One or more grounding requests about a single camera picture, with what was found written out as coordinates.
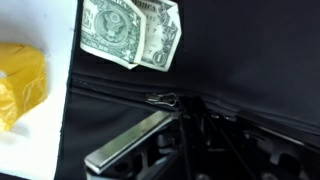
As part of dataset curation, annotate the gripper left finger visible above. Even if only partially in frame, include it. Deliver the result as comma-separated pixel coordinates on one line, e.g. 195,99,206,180
84,110,183,180

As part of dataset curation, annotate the black zippered bag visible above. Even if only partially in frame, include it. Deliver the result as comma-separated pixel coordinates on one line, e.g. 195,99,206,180
54,0,320,180

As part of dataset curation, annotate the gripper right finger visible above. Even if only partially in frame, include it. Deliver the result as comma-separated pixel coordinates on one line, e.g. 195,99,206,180
181,96,320,180

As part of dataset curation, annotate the silver zipper pull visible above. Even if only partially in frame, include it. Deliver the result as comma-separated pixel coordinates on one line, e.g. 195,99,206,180
145,92,180,109

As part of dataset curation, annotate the folded one dollar bill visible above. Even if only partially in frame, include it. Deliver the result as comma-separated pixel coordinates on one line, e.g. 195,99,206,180
79,0,183,73

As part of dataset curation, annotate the yellow plastic wrapped bundle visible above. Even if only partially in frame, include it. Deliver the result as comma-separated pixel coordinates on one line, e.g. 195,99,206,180
0,42,49,132

